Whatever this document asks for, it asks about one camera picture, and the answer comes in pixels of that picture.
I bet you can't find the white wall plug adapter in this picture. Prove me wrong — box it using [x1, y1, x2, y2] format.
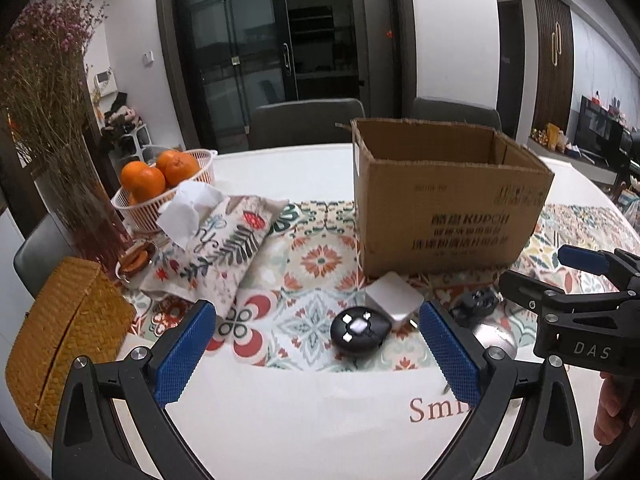
[364, 272, 424, 330]

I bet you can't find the right human hand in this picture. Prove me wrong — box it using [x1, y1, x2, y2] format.
[593, 372, 639, 445]

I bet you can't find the woven straw box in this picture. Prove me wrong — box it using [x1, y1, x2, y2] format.
[4, 257, 134, 440]

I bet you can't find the black tv cabinet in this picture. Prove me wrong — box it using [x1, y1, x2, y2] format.
[574, 96, 639, 171]

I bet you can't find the small dish with peel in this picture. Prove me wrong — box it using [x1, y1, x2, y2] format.
[115, 240, 156, 281]

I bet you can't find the brown cardboard box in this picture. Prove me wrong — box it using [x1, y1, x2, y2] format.
[350, 118, 554, 278]

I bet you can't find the floral fabric tissue cover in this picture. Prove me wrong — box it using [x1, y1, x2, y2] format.
[137, 195, 288, 316]

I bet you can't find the white plastic fruit basket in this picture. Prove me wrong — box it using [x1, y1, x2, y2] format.
[111, 148, 218, 233]

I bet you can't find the black computer mouse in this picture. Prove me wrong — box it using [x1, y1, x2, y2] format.
[330, 306, 392, 356]

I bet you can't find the colourful patterned table mat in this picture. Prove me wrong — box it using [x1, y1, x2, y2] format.
[207, 202, 639, 372]

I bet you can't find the white tissue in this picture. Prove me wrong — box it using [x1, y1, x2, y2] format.
[156, 181, 227, 249]

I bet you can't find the orange fruit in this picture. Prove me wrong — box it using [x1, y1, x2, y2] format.
[119, 160, 166, 204]
[155, 151, 201, 188]

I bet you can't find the dark grey dining chair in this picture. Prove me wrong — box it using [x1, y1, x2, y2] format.
[247, 98, 366, 151]

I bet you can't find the dried flower bouquet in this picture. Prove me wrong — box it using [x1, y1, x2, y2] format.
[1, 0, 130, 272]

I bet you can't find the dark glass sliding door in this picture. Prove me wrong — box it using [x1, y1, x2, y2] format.
[156, 0, 416, 153]

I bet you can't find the black cable bundle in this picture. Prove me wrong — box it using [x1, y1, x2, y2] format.
[448, 286, 501, 328]

